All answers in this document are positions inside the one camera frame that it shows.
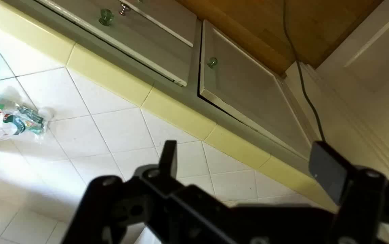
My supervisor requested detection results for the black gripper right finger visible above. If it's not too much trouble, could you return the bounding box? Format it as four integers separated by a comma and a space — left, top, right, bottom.
309, 139, 387, 244

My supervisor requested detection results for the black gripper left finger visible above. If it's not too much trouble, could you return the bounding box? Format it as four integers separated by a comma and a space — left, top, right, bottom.
61, 139, 191, 244

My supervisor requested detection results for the green glass knob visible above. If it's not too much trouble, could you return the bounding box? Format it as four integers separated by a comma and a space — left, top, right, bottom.
97, 7, 115, 27
206, 55, 219, 70

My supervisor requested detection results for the white panel door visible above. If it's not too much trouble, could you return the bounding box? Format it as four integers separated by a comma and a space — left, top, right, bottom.
314, 0, 389, 181

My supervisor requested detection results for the grey drawer front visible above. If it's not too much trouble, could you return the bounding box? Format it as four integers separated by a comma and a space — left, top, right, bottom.
119, 0, 199, 49

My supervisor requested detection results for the black power cable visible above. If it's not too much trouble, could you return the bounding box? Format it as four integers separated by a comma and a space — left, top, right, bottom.
281, 0, 326, 143

